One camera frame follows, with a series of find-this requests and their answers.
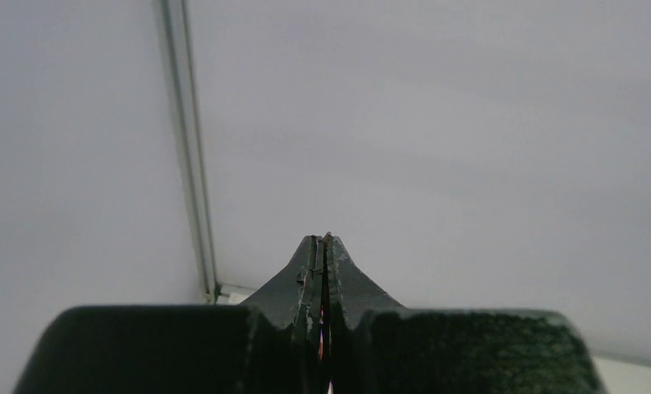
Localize left aluminium corner post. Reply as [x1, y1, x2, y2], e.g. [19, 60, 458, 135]
[153, 1, 221, 304]

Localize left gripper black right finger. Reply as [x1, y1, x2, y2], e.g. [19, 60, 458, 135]
[325, 236, 606, 393]

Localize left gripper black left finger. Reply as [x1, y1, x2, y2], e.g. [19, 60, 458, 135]
[15, 236, 325, 393]

